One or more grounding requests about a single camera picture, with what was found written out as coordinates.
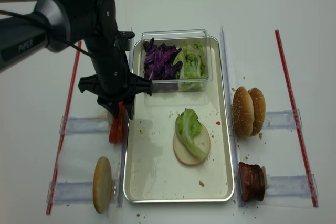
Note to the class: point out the purple cabbage pieces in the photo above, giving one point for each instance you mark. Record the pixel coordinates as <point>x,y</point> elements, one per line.
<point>160,66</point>

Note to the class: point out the green lettuce pieces in box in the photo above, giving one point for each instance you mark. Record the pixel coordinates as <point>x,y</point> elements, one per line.
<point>193,61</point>

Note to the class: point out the clear patty holder rail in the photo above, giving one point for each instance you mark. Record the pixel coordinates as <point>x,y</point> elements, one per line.
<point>291,186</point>

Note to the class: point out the sesame bun top front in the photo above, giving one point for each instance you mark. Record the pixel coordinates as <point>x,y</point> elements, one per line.
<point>243,113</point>

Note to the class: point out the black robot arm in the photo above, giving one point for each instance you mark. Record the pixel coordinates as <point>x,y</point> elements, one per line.
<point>58,24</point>

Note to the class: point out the clear plastic salad box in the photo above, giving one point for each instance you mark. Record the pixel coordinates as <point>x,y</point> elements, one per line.
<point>177,38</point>

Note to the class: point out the left red tape strip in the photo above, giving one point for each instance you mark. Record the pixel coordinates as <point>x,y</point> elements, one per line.
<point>62,134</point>

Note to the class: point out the clear tomato holder rail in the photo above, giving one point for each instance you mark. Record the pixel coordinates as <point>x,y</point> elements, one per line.
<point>75,125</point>

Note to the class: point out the red tape strip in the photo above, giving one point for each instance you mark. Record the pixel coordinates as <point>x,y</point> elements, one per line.
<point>314,197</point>
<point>62,134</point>

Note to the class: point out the cream metal tray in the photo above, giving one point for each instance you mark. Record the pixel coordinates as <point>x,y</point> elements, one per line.
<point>152,172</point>

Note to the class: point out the dark meat patties stack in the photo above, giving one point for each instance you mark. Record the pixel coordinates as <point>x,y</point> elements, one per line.
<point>252,182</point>

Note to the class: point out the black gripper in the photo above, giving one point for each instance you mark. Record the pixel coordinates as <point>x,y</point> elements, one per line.
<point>113,80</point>

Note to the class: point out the remaining tomato slice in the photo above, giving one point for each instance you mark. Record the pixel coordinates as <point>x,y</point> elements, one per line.
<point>115,135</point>

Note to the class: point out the lettuce leaf on bun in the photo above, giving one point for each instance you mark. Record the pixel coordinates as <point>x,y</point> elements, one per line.
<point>187,127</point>

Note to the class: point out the clear bun slice holder rail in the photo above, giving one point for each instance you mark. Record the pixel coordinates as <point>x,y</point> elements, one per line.
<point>70,193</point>

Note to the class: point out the sesame bun top rear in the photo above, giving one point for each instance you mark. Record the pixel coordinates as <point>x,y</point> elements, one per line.
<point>259,106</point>

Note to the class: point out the white pusher block patty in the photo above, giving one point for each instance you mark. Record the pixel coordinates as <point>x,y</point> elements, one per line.
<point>267,180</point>

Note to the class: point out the upright bun slice left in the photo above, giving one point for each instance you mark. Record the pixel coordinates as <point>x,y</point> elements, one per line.
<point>102,185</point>

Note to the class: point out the bottom bun slice on tray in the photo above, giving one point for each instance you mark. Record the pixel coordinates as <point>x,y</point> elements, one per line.
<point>202,141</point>

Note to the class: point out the clear sesame bun holder rail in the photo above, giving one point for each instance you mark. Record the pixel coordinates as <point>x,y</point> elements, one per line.
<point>287,119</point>

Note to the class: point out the right red tape strip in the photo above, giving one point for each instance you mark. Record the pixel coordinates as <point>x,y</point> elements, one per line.
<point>314,197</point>

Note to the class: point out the sesame bun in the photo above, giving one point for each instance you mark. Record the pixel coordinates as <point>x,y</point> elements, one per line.
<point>243,113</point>
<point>259,106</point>

